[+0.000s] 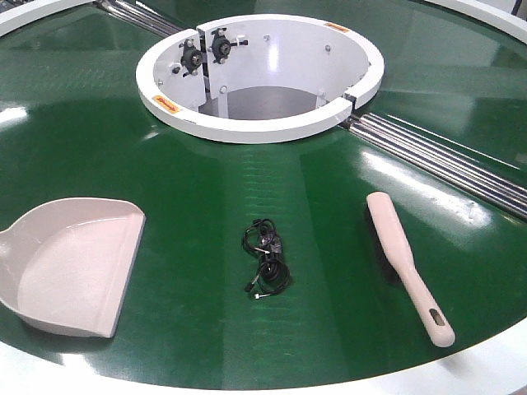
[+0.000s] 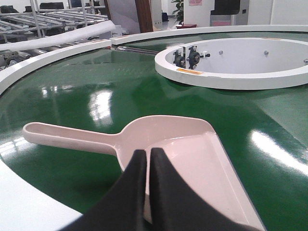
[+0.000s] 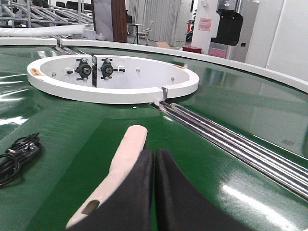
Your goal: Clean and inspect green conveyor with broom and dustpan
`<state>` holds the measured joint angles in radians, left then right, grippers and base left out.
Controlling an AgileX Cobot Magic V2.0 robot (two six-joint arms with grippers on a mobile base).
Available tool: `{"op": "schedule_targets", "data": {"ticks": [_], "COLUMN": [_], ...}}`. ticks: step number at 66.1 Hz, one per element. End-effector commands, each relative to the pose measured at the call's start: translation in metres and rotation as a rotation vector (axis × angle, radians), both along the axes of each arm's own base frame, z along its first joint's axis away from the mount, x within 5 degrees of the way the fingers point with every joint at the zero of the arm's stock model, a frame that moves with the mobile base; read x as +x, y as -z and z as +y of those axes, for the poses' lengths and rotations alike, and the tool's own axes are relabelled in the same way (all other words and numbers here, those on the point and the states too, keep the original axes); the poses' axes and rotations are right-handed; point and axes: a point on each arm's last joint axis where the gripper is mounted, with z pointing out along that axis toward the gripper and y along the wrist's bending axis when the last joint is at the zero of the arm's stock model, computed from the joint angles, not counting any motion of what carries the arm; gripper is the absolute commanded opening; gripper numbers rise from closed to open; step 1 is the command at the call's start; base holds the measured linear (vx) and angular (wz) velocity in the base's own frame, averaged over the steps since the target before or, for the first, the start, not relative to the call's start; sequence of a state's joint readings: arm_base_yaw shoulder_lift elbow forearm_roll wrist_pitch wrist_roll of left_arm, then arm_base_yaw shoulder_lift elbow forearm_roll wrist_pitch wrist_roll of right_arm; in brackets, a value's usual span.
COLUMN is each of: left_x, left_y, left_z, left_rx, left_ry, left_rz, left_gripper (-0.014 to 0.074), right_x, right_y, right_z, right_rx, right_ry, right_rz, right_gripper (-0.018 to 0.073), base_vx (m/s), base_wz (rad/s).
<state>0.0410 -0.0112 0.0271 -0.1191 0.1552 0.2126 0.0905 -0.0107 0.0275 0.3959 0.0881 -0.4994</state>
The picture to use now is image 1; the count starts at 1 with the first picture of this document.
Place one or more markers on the orange warning sticker front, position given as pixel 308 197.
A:
pixel 165 103

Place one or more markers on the black bearing mount right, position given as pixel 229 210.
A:
pixel 221 46

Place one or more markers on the steel roller strip upper left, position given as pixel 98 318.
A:
pixel 140 16

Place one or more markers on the steel roller strip right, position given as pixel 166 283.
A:
pixel 416 146

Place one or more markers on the beige plastic dustpan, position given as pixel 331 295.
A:
pixel 65 264

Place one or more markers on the black bearing mount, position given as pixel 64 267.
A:
pixel 221 46
pixel 191 58

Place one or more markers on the black bearing mount left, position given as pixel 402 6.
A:
pixel 191 58

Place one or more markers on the orange warning sticker back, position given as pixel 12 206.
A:
pixel 336 27

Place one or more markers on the steel roller strip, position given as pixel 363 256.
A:
pixel 140 16
pixel 416 146

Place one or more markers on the orange warning sticker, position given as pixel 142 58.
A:
pixel 165 103
pixel 336 27

